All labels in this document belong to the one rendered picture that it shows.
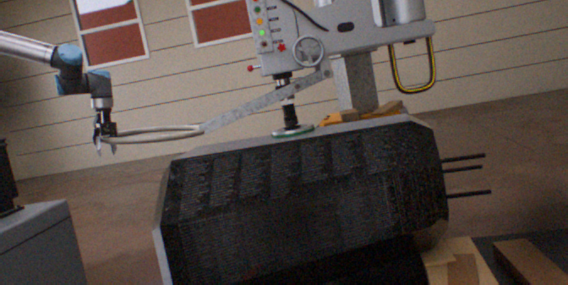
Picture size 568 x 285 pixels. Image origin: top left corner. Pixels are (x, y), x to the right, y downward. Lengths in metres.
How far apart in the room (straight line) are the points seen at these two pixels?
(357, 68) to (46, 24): 7.99
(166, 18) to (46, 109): 3.12
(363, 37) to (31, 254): 1.58
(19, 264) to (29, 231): 0.10
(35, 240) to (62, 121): 8.50
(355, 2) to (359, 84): 0.77
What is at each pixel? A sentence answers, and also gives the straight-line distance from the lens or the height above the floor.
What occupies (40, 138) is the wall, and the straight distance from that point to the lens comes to 10.36.
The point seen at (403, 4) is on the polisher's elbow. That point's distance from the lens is 2.29.
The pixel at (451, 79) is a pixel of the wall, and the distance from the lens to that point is 8.32.
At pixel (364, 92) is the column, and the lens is 2.86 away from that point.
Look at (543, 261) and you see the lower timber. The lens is 2.38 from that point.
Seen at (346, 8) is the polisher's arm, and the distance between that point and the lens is 2.19.
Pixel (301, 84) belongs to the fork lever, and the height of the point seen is 1.06.
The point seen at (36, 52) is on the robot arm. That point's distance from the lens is 2.01.
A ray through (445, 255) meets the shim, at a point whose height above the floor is 0.22.
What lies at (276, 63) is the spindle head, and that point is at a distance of 2.09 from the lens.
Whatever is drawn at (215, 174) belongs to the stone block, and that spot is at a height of 0.74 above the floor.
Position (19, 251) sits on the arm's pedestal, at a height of 0.77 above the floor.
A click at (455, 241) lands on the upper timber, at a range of 2.31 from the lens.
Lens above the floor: 1.12
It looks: 7 degrees down
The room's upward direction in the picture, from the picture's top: 11 degrees counter-clockwise
